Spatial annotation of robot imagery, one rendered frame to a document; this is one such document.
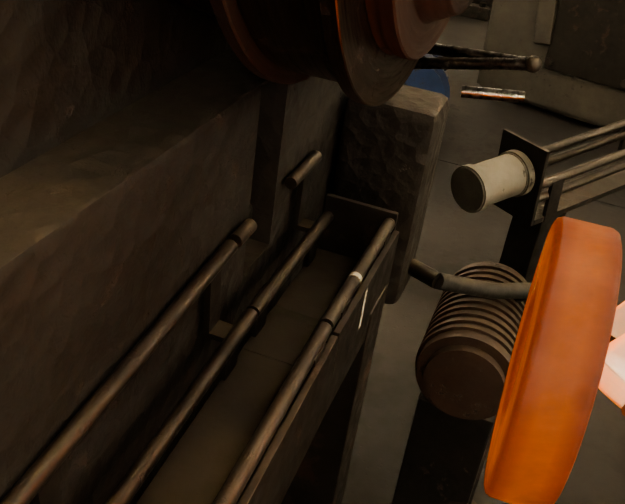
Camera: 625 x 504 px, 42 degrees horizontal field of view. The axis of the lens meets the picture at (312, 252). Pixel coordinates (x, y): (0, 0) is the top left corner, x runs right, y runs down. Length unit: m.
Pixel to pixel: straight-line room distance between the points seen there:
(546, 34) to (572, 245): 2.97
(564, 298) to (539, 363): 0.03
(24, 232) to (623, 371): 0.30
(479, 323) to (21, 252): 0.70
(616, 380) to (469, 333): 0.57
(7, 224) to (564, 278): 0.27
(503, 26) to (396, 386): 2.03
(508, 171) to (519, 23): 2.42
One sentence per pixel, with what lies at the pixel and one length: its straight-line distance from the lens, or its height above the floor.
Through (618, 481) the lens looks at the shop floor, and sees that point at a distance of 1.71.
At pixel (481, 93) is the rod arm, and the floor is 0.87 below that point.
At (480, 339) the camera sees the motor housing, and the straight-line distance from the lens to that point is 0.98.
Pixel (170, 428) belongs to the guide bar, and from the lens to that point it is 0.56.
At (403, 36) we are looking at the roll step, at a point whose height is 0.95.
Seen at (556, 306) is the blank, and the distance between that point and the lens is 0.39.
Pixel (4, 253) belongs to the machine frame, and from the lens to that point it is 0.40.
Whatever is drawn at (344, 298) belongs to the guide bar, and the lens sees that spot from 0.67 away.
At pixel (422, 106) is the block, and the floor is 0.80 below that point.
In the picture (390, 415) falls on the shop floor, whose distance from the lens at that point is 1.66.
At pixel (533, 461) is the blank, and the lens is 0.40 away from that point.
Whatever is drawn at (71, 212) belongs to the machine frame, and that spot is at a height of 0.87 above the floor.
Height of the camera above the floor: 1.08
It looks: 31 degrees down
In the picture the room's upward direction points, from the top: 9 degrees clockwise
